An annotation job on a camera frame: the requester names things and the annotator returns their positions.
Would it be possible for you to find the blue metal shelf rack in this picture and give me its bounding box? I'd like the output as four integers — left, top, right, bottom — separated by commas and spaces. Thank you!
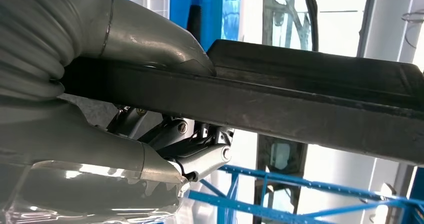
115, 0, 243, 51

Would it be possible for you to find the blue plastic bin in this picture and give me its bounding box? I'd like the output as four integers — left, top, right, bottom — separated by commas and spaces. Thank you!
169, 0, 215, 49

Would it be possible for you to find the blue wheeled shelf rack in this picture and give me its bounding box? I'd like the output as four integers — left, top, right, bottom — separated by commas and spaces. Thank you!
188, 164, 424, 224

